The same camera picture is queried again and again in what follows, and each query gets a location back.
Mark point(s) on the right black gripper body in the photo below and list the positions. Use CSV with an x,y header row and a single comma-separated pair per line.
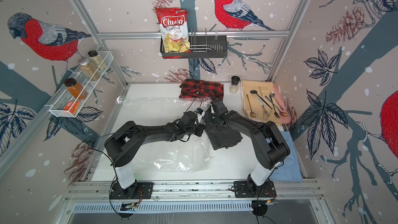
x,y
214,117

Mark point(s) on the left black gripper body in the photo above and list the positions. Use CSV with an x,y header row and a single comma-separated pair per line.
x,y
196,129

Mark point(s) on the dark grey striped shirt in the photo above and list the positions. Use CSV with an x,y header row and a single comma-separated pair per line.
x,y
220,136

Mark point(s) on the clear plastic vacuum bag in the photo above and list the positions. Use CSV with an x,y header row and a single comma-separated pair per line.
x,y
189,155

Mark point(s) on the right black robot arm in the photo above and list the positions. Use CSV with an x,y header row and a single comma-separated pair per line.
x,y
270,147

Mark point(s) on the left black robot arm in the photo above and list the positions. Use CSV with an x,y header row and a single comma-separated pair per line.
x,y
124,144

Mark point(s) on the folded blue cloth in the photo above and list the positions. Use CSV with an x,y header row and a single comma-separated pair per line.
x,y
290,171

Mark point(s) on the Chuba cassava chips bag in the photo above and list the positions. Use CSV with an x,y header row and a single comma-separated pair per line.
x,y
174,30

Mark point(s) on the glass shaker black lid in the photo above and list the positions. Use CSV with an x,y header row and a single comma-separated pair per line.
x,y
234,84

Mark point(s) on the gold spoon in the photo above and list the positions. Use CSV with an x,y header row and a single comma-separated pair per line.
x,y
252,113

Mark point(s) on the red black plaid cloth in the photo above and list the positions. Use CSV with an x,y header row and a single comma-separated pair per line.
x,y
192,88

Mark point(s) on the black ladle spoon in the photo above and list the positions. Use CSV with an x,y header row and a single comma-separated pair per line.
x,y
255,92

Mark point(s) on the beige cloth napkin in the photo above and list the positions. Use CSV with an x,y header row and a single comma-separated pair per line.
x,y
264,89

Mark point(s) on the iridescent spoon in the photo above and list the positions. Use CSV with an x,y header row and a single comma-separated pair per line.
x,y
279,106

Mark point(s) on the small orange box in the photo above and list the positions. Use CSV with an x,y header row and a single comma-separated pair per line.
x,y
72,107

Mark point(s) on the spice jar black lid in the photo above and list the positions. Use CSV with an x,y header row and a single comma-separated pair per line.
x,y
97,60

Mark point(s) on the spice jar silver lid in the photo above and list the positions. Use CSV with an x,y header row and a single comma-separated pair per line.
x,y
88,69

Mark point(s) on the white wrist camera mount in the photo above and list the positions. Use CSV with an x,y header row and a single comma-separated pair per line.
x,y
200,114

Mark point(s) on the white handled fork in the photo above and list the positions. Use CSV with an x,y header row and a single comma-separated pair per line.
x,y
265,112

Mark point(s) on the black wire wall basket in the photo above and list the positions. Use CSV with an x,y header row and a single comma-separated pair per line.
x,y
195,46

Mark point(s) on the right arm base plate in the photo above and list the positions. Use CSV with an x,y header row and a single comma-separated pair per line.
x,y
247,189

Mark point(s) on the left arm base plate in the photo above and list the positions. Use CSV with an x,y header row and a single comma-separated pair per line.
x,y
138,190

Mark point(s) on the clear acrylic wall shelf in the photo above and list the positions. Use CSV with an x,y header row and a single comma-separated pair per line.
x,y
56,108

